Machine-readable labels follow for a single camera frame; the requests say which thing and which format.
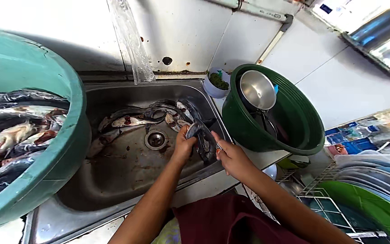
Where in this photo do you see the person's right hand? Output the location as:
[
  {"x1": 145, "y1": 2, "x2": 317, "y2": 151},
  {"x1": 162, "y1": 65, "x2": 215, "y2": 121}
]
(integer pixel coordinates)
[{"x1": 211, "y1": 130, "x2": 257, "y2": 183}]

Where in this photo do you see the person's left hand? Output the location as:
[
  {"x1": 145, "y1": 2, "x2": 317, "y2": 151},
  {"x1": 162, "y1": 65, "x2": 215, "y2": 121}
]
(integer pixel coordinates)
[{"x1": 173, "y1": 124, "x2": 198, "y2": 167}]

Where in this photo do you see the dark catfish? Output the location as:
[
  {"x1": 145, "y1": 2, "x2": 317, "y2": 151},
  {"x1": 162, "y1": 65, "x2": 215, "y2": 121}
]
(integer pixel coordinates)
[{"x1": 186, "y1": 122, "x2": 212, "y2": 165}]

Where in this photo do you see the metal knife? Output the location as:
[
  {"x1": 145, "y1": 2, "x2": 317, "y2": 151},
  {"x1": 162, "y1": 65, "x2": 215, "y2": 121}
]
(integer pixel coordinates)
[{"x1": 195, "y1": 117, "x2": 223, "y2": 151}]

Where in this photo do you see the person's left forearm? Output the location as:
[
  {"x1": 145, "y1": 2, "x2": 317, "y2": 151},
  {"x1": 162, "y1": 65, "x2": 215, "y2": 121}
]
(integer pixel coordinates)
[{"x1": 108, "y1": 157, "x2": 187, "y2": 244}]

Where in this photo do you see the person's right forearm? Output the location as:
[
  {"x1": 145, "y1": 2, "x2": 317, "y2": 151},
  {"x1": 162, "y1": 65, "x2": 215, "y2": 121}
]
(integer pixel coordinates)
[{"x1": 242, "y1": 165, "x2": 360, "y2": 244}]

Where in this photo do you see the metal sink drain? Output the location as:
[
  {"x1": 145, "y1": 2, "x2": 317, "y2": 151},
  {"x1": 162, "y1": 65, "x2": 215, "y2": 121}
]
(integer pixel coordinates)
[{"x1": 144, "y1": 129, "x2": 169, "y2": 150}]

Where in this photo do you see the dark green plastic basin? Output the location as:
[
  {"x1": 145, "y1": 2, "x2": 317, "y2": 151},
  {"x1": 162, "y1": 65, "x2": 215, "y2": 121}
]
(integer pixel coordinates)
[{"x1": 222, "y1": 64, "x2": 325, "y2": 156}]

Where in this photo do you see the white plastic container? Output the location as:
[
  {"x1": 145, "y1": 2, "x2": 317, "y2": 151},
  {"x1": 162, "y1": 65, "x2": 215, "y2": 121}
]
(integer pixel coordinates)
[{"x1": 203, "y1": 67, "x2": 231, "y2": 99}]

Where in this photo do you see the pile of gutted fish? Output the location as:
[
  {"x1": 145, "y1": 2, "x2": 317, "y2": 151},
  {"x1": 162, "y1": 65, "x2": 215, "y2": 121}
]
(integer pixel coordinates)
[{"x1": 87, "y1": 99, "x2": 217, "y2": 159}]

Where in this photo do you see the green scouring pad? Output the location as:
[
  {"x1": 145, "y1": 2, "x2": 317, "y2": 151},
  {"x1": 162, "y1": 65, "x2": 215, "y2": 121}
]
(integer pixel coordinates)
[{"x1": 209, "y1": 72, "x2": 229, "y2": 91}]

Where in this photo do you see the silver metal bowl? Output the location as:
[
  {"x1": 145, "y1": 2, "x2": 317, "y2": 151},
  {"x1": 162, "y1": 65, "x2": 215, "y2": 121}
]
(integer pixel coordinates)
[{"x1": 240, "y1": 70, "x2": 277, "y2": 110}]

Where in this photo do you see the person's body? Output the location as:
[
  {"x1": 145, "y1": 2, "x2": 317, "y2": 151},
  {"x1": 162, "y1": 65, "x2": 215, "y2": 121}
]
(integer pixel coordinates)
[{"x1": 151, "y1": 194, "x2": 311, "y2": 244}]

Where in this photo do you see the stainless steel sink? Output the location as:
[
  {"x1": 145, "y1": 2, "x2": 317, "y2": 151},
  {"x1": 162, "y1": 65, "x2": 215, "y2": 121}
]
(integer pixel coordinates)
[{"x1": 24, "y1": 79, "x2": 234, "y2": 244}]

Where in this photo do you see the clear plastic sheet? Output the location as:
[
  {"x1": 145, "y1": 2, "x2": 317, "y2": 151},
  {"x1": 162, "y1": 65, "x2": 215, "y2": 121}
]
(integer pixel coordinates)
[{"x1": 107, "y1": 0, "x2": 156, "y2": 85}]

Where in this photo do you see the large teal plastic tub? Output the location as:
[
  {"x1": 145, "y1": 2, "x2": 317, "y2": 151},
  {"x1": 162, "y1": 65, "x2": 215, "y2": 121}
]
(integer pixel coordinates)
[{"x1": 0, "y1": 27, "x2": 92, "y2": 236}]

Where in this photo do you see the bright green plastic basin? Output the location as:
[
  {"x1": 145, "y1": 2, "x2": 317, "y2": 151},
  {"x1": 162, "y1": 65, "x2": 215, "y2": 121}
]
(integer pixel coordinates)
[{"x1": 312, "y1": 180, "x2": 390, "y2": 244}]

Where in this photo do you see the pile of blue plastic packets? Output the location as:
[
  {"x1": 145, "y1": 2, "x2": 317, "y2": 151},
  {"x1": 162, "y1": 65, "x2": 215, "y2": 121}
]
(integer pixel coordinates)
[{"x1": 324, "y1": 117, "x2": 388, "y2": 156}]

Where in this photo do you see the grey plastic pipe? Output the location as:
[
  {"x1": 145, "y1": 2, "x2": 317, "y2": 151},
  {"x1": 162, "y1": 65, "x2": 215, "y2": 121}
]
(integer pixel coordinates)
[{"x1": 207, "y1": 0, "x2": 294, "y2": 65}]

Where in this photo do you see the stack of plates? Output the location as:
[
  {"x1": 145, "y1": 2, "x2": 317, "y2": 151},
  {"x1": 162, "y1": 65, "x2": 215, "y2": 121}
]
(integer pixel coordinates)
[{"x1": 334, "y1": 151, "x2": 390, "y2": 214}]

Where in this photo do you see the heap of large fish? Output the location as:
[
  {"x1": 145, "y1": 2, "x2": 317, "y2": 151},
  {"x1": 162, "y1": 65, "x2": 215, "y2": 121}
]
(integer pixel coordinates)
[{"x1": 0, "y1": 89, "x2": 70, "y2": 208}]

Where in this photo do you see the window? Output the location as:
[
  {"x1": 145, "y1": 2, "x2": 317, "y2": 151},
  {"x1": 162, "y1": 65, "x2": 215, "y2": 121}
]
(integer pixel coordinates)
[{"x1": 312, "y1": 0, "x2": 390, "y2": 86}]

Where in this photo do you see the white wire dish rack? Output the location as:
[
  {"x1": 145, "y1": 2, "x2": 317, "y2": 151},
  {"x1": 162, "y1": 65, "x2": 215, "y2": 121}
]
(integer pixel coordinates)
[{"x1": 242, "y1": 162, "x2": 390, "y2": 244}]

